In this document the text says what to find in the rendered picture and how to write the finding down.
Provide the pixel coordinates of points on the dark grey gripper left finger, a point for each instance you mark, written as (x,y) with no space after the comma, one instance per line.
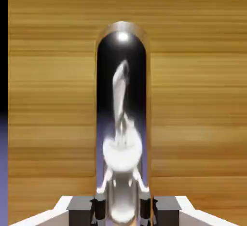
(77,208)

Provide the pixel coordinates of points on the light wood cabinet door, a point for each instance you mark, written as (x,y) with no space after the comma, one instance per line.
(193,75)

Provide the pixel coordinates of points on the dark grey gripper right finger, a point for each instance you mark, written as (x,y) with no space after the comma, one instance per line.
(169,208)

